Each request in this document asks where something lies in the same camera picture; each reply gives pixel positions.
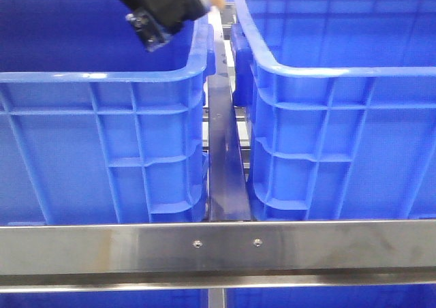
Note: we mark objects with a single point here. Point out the blue crate front right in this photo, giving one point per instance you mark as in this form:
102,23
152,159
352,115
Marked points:
341,99

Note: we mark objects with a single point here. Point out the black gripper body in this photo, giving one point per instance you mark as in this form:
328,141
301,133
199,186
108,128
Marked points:
156,22

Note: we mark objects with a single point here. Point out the blue crate lower shelf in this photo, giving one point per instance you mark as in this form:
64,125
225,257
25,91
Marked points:
347,296

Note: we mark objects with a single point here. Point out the steel rack centre divider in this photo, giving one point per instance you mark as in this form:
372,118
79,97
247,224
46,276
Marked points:
227,186

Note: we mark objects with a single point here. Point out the blue crate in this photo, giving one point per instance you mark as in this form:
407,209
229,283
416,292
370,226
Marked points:
341,99
94,128

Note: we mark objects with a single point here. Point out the blue crate front left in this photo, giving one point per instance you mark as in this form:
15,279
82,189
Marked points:
94,128

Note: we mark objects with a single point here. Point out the steel rack front rail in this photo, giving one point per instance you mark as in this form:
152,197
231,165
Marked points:
216,255

